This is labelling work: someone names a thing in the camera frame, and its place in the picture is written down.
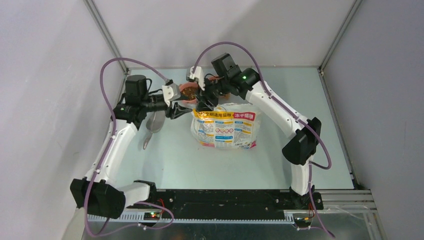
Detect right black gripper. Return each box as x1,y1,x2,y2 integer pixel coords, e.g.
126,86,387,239
194,76,231,113

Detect metal food scoop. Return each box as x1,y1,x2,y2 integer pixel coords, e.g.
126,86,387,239
142,111,166,150

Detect cat food bag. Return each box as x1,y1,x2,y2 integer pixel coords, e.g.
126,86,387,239
190,103,262,150

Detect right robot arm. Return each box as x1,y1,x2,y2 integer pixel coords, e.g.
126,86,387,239
187,53,322,209

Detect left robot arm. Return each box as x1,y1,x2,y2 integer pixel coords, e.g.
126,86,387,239
70,75,191,219

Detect pink bowl with kibble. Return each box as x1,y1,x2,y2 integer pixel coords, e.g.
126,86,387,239
179,82,199,104

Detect empty pink bowl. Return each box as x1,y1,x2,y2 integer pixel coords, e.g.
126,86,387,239
206,75,230,100

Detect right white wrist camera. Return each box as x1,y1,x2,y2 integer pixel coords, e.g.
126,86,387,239
186,66,206,91

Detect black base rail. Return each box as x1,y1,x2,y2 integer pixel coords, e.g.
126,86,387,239
148,189,324,221

